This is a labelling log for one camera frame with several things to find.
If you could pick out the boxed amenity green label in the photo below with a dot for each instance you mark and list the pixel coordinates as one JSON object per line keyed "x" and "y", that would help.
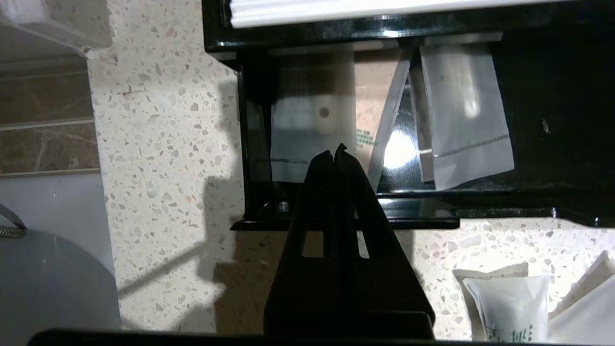
{"x": 461, "y": 120}

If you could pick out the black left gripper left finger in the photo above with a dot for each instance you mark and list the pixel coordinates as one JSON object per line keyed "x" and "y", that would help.
{"x": 302, "y": 298}

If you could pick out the long toothbrush packet green label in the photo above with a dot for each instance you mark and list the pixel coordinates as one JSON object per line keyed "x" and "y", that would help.
{"x": 509, "y": 302}

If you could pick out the white sachet with dot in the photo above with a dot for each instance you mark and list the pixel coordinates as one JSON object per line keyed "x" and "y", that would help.
{"x": 298, "y": 125}

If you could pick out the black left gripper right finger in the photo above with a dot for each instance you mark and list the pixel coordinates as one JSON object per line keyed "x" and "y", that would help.
{"x": 384, "y": 298}

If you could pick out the white ribbed pad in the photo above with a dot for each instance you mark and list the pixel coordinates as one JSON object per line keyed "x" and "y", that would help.
{"x": 360, "y": 12}

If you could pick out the small translucent packet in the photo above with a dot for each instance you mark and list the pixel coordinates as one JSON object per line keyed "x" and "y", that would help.
{"x": 586, "y": 307}

